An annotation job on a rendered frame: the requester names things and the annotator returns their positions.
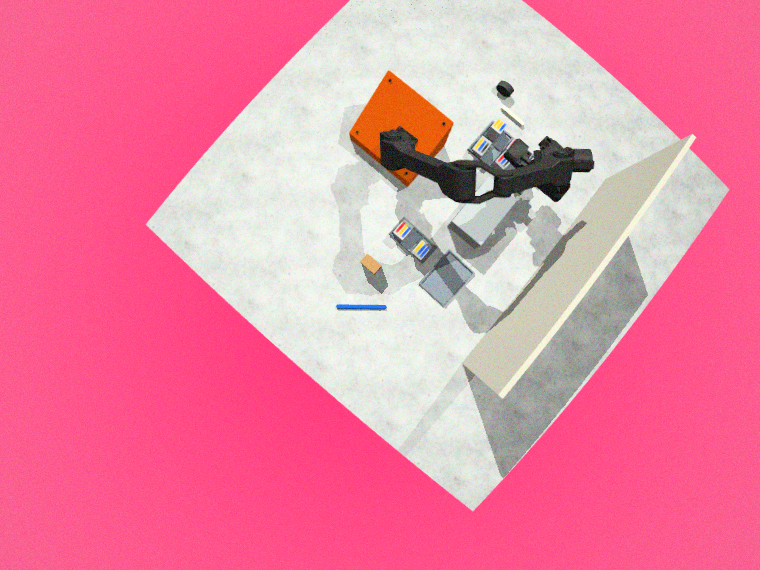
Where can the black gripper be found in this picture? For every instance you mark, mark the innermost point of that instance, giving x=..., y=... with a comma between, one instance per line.
x=518, y=155

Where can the white flat bar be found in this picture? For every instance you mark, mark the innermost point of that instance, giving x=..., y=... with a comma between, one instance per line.
x=511, y=115

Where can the beige flat panel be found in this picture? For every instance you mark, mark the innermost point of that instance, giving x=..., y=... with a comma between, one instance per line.
x=524, y=329

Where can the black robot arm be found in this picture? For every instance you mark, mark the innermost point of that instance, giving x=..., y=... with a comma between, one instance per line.
x=553, y=165

